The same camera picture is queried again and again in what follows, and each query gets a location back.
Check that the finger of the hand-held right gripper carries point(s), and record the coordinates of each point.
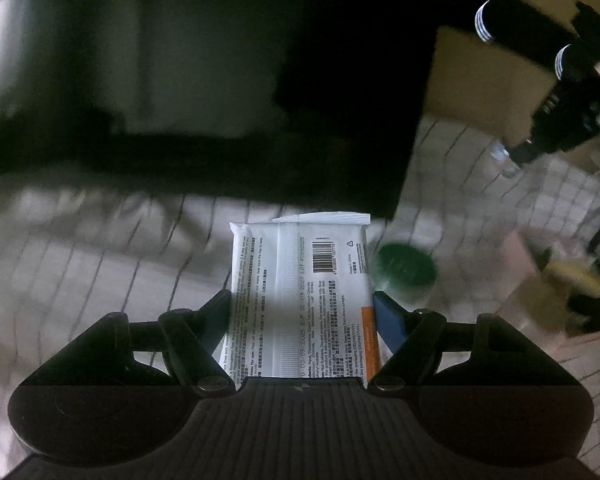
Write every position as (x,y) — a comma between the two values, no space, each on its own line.
(522,152)

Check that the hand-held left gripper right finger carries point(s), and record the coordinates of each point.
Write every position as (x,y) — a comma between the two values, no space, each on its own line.
(390,317)

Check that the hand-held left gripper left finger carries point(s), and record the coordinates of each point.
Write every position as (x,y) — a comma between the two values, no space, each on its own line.
(214,321)

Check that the white wet wipes packet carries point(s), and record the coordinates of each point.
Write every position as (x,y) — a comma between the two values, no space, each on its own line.
(300,285)

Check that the black plush toy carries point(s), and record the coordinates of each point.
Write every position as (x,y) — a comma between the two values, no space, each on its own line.
(592,307)

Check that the yellow soft object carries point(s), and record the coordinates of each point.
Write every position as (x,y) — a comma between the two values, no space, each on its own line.
(575,271)

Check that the green round lid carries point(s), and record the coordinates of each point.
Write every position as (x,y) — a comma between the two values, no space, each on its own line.
(405,270)

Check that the clear acrylic container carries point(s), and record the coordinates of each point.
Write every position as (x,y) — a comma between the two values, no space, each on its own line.
(520,285)

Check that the black computer monitor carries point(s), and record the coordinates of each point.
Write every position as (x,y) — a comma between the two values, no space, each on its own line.
(280,85)

